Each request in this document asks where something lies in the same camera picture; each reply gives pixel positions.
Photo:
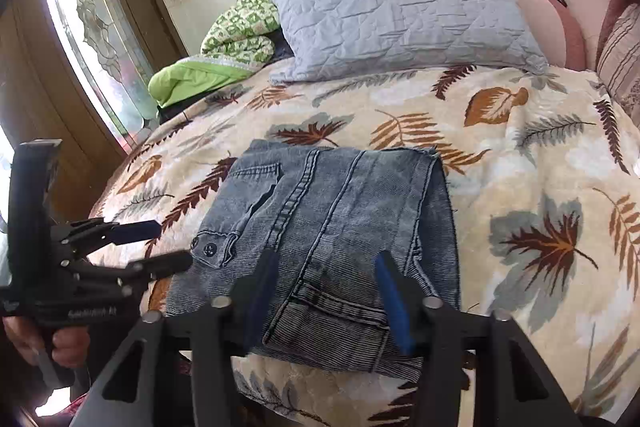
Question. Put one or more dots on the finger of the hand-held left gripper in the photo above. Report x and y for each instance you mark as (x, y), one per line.
(135, 232)
(160, 263)

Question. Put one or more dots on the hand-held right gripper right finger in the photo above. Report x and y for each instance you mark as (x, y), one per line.
(395, 304)

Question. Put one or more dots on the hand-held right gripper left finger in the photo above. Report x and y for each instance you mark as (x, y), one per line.
(262, 294)

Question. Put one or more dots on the grey-blue denim pants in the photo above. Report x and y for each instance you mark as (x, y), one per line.
(325, 217)

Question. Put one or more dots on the person's left hand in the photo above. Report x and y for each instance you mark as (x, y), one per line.
(70, 349)

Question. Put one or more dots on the leaf print blanket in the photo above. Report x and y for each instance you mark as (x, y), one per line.
(500, 157)

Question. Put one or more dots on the wooden door with patterned glass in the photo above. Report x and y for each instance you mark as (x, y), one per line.
(100, 32)

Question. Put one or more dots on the green patterned quilt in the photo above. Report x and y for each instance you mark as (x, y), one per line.
(235, 27)

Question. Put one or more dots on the grey quilted pillow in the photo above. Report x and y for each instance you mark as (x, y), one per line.
(400, 12)

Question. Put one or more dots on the striped floral cushion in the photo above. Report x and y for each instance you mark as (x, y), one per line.
(625, 57)

